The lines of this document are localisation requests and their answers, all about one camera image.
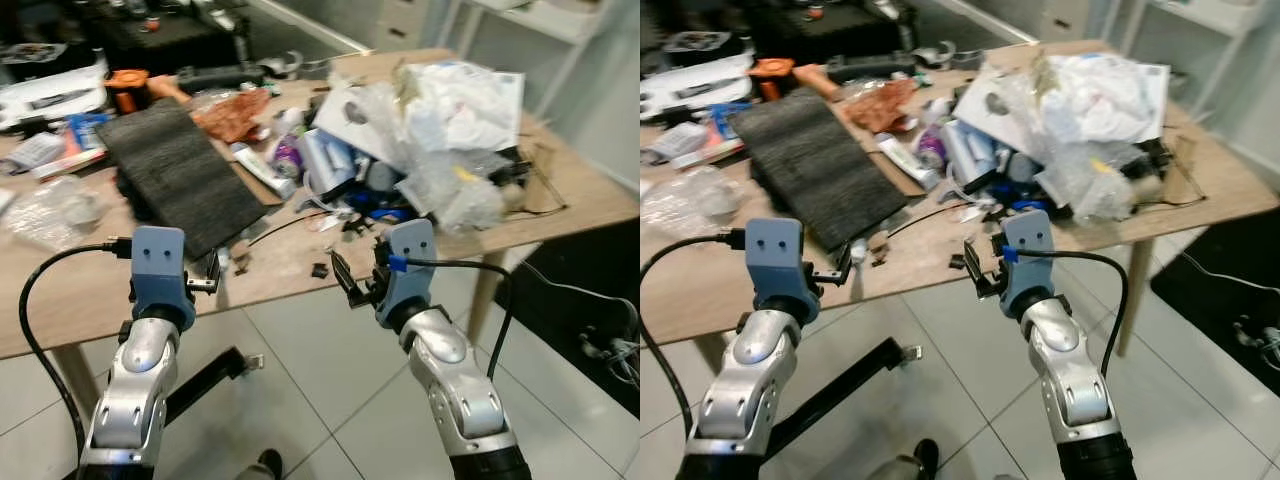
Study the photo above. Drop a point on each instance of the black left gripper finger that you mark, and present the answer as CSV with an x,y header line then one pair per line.
x,y
203,289
836,271
856,262
214,270

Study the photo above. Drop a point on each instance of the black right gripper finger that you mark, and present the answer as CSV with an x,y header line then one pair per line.
x,y
973,270
381,252
998,246
345,280

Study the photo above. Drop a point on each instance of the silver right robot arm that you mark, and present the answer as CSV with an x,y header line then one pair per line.
x,y
1070,390
455,390

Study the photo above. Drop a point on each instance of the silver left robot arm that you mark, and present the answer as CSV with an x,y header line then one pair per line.
x,y
140,380
750,385

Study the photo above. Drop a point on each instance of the black ribbed foam panel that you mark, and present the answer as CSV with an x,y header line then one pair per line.
x,y
815,170
180,180

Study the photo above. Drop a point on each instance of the light wooden table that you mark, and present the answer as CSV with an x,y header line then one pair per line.
x,y
700,290
90,295

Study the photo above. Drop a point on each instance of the white squeeze tube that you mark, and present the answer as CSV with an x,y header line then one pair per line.
x,y
262,170
908,162

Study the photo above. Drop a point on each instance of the purple small bottle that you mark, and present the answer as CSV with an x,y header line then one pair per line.
x,y
287,155
931,147

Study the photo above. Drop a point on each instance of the white paper dark blot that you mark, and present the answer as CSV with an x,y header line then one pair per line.
x,y
350,118
995,108

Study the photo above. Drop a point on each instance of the clear crumpled plastic bag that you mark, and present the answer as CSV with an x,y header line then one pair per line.
x,y
50,212
690,200

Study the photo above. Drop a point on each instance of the brown crumpled wrapper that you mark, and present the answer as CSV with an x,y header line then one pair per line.
x,y
882,105
235,115

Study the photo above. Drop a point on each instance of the white crumpled plastic bag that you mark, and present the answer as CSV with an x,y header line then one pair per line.
x,y
1105,95
470,105

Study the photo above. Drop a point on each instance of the blue printed packet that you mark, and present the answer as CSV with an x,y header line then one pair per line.
x,y
730,120
88,130

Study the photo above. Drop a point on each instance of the robot left leg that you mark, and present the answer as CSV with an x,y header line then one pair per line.
x,y
905,465
262,468

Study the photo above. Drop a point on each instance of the black floor mat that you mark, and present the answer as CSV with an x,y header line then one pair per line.
x,y
1220,290
570,300

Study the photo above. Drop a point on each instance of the black long tool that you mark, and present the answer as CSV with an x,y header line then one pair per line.
x,y
220,76
870,66

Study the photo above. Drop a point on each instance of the orange plastic part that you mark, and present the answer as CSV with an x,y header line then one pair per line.
x,y
128,85
770,75

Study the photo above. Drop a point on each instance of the white flat box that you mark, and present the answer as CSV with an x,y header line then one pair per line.
x,y
690,90
50,98

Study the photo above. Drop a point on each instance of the white shelf unit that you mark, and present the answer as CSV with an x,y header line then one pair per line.
x,y
530,30
1190,30

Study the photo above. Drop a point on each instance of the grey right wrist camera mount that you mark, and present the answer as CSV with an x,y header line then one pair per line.
x,y
410,270
1030,262

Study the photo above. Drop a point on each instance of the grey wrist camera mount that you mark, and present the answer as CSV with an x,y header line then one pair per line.
x,y
410,270
1030,262
158,262
778,262

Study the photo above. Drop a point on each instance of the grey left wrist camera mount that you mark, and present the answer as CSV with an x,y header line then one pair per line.
x,y
778,262
158,262

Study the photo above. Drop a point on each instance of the black metal dolly frame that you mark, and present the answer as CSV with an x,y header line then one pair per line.
x,y
205,382
840,392

